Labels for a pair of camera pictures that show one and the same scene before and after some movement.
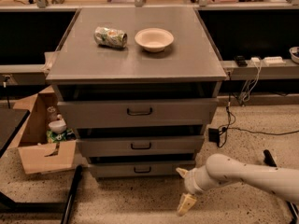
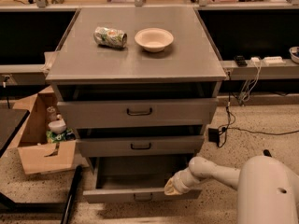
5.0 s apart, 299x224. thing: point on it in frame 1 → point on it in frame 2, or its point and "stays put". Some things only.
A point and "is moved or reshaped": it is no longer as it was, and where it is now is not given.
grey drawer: (138, 168) is moved or reshaped
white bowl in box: (58, 126) stays put
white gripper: (191, 181) → (178, 182)
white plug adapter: (254, 60) stays put
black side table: (10, 120) stays put
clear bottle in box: (51, 115) stays put
